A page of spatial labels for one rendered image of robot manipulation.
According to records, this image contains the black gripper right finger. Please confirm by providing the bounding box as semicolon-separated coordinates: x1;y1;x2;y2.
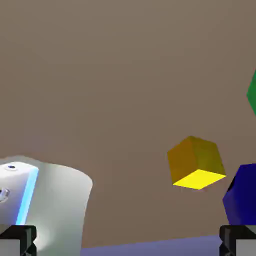
219;224;256;256

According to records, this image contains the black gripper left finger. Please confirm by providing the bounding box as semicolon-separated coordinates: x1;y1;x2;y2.
0;224;38;256

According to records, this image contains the small blue cube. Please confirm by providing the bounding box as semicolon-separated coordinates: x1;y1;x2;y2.
222;163;256;226

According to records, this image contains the small yellow cube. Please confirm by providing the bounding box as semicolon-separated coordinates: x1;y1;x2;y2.
167;135;227;190

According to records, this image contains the small green cube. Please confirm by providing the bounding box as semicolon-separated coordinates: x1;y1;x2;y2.
246;68;256;117

